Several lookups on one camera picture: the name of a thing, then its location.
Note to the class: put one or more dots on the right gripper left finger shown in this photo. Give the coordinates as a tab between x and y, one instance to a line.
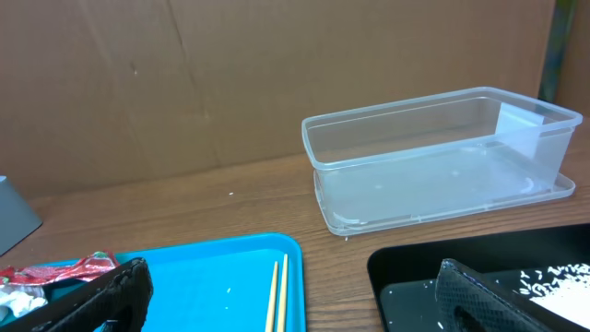
117	301

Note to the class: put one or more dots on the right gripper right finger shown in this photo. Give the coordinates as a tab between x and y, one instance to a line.
469	302

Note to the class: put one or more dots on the white tissue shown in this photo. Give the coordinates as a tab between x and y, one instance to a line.
20	300

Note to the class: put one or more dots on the grey dishwasher rack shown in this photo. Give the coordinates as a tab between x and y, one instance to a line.
18	219

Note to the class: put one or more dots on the red snack wrapper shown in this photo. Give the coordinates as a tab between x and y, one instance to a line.
85	269

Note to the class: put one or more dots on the black plastic tray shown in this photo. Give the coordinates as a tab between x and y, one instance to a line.
403	277

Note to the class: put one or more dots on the pile of white rice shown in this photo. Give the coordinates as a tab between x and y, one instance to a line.
563	290

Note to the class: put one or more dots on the teal plastic tray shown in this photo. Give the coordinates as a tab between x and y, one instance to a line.
222	285

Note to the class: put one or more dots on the clear plastic container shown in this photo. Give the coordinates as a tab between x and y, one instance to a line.
437	157

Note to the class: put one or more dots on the left wooden chopstick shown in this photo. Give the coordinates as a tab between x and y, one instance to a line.
272	300

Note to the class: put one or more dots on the wooden chopstick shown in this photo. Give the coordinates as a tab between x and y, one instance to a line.
283	296
272	300

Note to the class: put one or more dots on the right wooden chopstick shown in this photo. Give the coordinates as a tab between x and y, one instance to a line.
283	296

